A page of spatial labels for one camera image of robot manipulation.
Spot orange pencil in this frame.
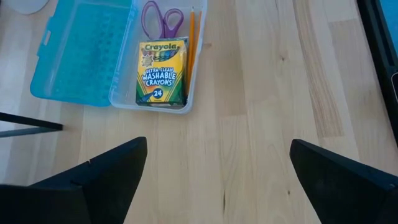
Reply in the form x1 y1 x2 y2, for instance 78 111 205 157
190 11 203 71
185 6 197 96

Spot green plant in white pot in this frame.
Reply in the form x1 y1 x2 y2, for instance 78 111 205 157
0 0 50 16

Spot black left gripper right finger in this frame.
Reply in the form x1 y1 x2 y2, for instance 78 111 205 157
289 138 398 224

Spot black table edge frame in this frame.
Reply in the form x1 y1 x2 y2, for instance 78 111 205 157
356 0 398 147

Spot yellow green crayon box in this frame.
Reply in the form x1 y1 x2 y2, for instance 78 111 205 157
135 37 188 108

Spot purple handled scissors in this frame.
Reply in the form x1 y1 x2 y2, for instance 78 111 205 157
141 0 185 40

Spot clear pencil case teal lid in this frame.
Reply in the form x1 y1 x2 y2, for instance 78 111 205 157
30 0 208 115

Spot wooden shelf with black legs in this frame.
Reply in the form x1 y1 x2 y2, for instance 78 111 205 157
0 111 64 139

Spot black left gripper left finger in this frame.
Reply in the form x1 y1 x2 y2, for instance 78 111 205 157
0 136 148 224

